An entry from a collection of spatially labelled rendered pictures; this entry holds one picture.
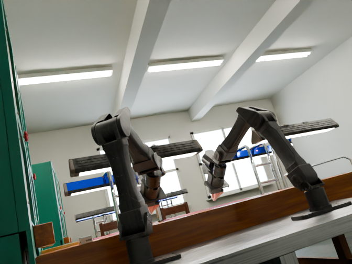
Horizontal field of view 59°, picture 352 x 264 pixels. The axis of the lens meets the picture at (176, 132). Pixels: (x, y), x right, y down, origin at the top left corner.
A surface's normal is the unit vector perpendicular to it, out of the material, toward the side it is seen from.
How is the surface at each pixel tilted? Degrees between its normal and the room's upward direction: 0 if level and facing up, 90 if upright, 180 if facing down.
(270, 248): 90
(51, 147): 90
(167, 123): 90
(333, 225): 90
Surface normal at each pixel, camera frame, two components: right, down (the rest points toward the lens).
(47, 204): 0.27, -0.32
